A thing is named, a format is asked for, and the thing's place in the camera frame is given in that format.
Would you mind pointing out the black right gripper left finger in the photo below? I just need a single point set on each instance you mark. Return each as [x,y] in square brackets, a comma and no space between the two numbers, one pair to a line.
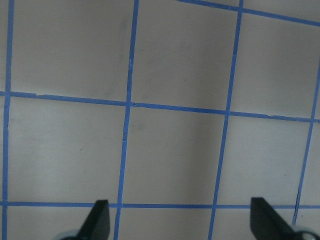
[97,224]

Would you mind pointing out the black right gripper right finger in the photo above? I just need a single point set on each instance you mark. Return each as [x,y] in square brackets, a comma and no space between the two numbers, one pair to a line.
[267,224]

